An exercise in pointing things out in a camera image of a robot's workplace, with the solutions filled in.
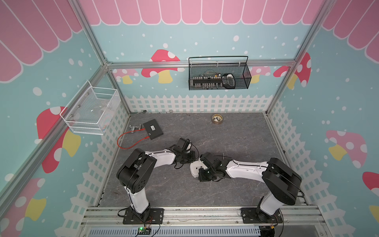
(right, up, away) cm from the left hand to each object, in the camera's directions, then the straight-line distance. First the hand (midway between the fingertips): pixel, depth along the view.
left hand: (196, 160), depth 93 cm
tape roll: (+17, +28, +22) cm, 39 cm away
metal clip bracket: (-45, +20, +16) cm, 52 cm away
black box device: (-31, +19, +15) cm, 40 cm away
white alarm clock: (-1, -2, -6) cm, 6 cm away
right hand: (+1, -8, -8) cm, 12 cm away
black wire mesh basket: (+7, +57, +5) cm, 58 cm away
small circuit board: (-27, -30, -21) cm, 45 cm away
